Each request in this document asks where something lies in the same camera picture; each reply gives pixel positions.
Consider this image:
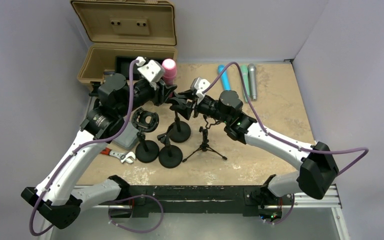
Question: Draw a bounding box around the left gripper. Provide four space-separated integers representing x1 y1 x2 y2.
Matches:
117 76 177 118

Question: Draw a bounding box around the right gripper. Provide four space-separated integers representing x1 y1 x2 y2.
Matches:
173 88 231 124

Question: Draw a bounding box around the pink toy microphone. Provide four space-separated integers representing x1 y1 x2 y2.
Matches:
161 58 177 85

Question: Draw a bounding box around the black stand with pink microphone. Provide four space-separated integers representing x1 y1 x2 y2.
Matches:
167 92 191 143

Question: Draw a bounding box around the blue microphone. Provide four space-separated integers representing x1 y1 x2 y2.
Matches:
217 64 231 91

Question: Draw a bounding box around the black tripod shock-mount stand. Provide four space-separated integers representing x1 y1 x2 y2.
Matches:
181 115 228 163

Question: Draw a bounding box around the black clip desk stand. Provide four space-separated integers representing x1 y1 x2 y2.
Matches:
157 125 183 169

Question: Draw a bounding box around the black shock-mount desk stand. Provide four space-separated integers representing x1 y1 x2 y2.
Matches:
131 107 160 164

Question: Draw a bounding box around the mint green microphone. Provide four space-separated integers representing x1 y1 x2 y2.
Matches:
240 64 250 103

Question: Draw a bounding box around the silver grey microphone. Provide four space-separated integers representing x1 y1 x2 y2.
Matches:
247 63 258 102

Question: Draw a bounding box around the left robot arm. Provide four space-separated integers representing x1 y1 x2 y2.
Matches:
21 73 176 229

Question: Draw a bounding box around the black tray inside case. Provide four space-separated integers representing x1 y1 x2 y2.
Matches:
114 55 164 79

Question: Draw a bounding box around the grey flat box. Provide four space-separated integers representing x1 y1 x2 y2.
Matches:
112 122 139 151

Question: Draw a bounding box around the tan plastic tool case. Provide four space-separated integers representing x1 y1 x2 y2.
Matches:
70 0 178 89

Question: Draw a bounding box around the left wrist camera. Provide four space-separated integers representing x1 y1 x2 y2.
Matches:
135 56 165 90

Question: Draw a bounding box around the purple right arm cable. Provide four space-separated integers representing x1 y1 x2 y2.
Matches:
201 61 370 226

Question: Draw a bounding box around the red-handled adjustable wrench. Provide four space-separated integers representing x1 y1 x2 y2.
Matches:
100 147 136 164

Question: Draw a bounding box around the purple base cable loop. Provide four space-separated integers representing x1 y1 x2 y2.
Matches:
108 194 165 234

